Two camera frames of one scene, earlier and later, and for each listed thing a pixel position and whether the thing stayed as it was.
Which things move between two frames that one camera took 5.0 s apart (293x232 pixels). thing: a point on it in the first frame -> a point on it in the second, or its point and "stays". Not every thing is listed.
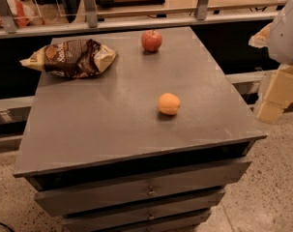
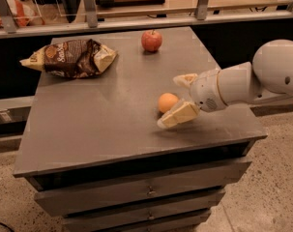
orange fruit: x=168 y=103 stays
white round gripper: x=286 y=36 -> x=205 y=90
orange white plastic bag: x=25 y=13 stays
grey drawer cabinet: x=151 y=143 stays
